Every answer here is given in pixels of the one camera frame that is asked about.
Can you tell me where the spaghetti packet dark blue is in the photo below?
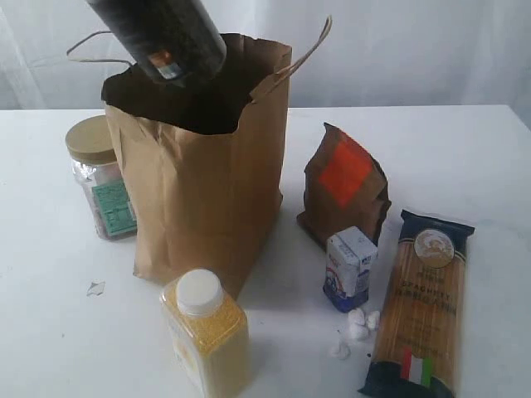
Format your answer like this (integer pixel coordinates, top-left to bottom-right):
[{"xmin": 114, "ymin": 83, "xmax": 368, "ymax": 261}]
[{"xmin": 359, "ymin": 210, "xmax": 475, "ymax": 397}]

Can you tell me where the small white blue carton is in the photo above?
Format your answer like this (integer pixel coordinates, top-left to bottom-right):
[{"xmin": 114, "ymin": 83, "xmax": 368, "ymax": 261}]
[{"xmin": 323, "ymin": 226, "xmax": 378, "ymax": 313}]

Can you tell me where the yellow millet bottle white cap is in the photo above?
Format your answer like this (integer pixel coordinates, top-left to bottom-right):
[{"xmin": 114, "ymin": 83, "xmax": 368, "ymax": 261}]
[{"xmin": 160, "ymin": 269, "xmax": 251, "ymax": 397}]

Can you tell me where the brown pouch orange label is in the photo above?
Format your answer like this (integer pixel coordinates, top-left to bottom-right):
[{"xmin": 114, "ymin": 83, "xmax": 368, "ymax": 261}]
[{"xmin": 297, "ymin": 123, "xmax": 392, "ymax": 249}]

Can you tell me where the clear jar gold lid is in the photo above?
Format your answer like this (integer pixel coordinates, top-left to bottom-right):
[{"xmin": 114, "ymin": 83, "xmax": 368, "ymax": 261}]
[{"xmin": 66, "ymin": 115, "xmax": 137, "ymax": 240}]

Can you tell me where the white crumpled lump upper left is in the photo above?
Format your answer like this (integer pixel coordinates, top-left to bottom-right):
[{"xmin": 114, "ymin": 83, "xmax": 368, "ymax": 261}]
[{"xmin": 348, "ymin": 308, "xmax": 365, "ymax": 327}]

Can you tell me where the white crumpled lump lower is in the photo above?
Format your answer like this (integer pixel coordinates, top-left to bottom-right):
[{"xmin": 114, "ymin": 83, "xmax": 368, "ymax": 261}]
[{"xmin": 329, "ymin": 340, "xmax": 351, "ymax": 361}]

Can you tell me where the brown paper shopping bag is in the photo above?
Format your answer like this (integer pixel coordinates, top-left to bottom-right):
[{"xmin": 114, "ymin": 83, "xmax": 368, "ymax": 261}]
[{"xmin": 66, "ymin": 15, "xmax": 334, "ymax": 301}]

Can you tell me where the white crumpled lump middle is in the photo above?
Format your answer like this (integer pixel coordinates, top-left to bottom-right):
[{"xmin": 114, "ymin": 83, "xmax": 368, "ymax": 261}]
[{"xmin": 348, "ymin": 323, "xmax": 370, "ymax": 342}]

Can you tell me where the white crumpled lump right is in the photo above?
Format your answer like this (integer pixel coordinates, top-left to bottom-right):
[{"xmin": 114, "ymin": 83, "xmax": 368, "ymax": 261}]
[{"xmin": 365, "ymin": 310, "xmax": 381, "ymax": 332}]

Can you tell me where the clear plastic scrap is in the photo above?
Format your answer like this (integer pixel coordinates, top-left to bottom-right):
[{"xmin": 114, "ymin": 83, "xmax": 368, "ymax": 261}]
[{"xmin": 86, "ymin": 281, "xmax": 105, "ymax": 297}]

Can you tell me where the white crumpled lump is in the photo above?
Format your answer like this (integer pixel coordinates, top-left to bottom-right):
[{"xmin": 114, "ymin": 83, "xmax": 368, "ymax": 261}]
[
  {"xmin": 365, "ymin": 310, "xmax": 381, "ymax": 332},
  {"xmin": 348, "ymin": 323, "xmax": 370, "ymax": 342},
  {"xmin": 329, "ymin": 340, "xmax": 351, "ymax": 361},
  {"xmin": 348, "ymin": 308, "xmax": 365, "ymax": 327}
]

